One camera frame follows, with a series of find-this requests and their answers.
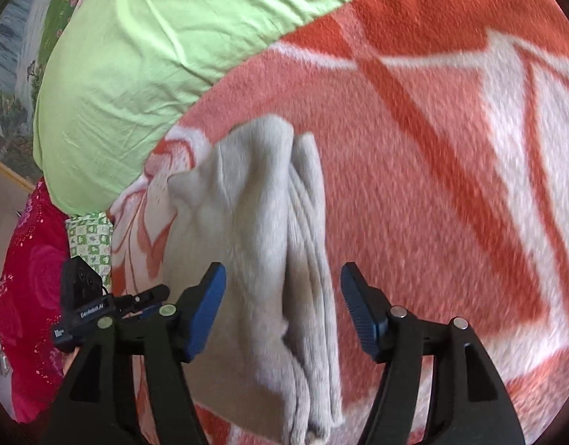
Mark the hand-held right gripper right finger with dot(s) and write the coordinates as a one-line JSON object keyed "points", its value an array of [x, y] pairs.
{"points": [[358, 308]]}

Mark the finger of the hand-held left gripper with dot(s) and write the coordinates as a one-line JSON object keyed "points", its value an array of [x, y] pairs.
{"points": [[145, 297]]}

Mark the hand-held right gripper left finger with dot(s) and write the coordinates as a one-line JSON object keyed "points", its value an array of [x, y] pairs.
{"points": [[203, 315]]}

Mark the grey knitted sweater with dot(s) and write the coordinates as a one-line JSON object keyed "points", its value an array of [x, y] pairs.
{"points": [[261, 259]]}

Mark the red floral pillow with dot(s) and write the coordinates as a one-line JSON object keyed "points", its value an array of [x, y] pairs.
{"points": [[32, 306]]}

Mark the green checkered pillow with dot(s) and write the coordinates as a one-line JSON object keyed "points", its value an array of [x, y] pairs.
{"points": [[89, 245]]}

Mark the orange and white blanket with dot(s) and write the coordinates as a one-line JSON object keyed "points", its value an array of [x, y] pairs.
{"points": [[405, 185]]}

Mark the green quilt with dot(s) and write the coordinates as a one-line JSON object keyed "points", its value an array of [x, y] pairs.
{"points": [[150, 69]]}

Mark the wall poster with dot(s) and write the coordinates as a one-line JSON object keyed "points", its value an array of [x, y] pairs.
{"points": [[22, 74]]}

